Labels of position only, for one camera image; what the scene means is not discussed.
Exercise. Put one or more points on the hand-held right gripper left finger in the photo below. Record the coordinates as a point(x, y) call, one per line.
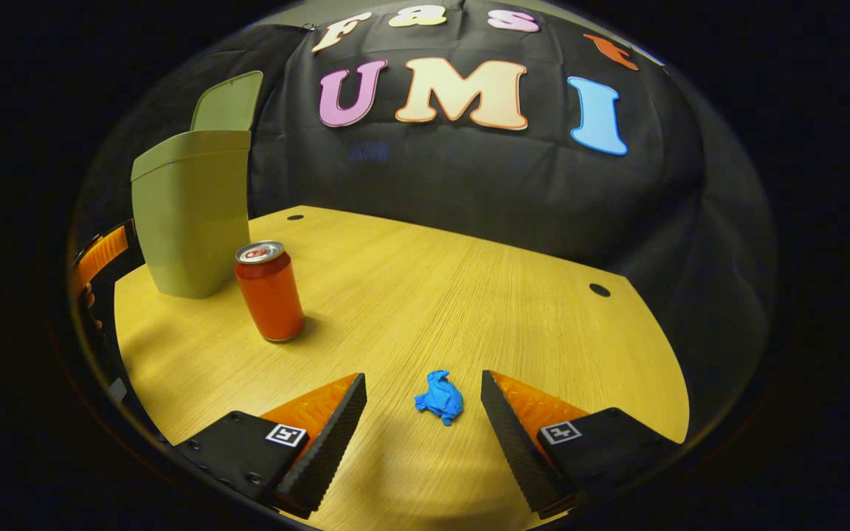
point(333, 442)

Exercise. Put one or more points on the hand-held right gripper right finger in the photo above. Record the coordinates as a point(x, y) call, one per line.
point(517, 450)

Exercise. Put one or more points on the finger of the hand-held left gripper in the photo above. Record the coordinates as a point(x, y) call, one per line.
point(100, 254)

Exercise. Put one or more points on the blue paper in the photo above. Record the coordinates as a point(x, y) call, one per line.
point(440, 400)

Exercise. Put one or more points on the green desktop garbage bin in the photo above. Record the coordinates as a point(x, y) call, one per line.
point(189, 221)

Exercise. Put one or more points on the red pop can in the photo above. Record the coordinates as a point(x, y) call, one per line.
point(270, 295)

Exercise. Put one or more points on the wooden desktop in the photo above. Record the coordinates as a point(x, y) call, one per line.
point(432, 295)

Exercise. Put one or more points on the black backdrop cloth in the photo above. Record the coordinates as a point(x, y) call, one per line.
point(469, 184)

